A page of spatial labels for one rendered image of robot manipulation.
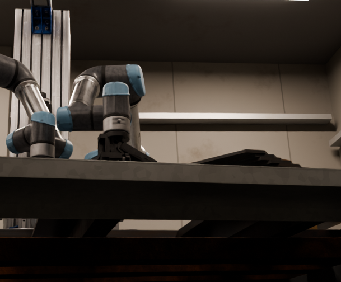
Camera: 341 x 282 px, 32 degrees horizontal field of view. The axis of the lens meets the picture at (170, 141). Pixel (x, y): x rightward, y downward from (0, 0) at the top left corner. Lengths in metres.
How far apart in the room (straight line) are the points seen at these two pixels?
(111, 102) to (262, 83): 4.99
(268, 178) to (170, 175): 0.16
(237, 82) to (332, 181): 5.52
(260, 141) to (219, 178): 5.38
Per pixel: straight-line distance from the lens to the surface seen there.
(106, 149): 1.61
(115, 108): 1.63
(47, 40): 2.81
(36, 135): 1.85
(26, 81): 2.22
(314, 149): 6.46
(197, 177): 0.90
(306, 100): 6.64
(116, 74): 2.10
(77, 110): 1.76
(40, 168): 0.86
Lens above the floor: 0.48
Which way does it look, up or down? 20 degrees up
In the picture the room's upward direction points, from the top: 3 degrees counter-clockwise
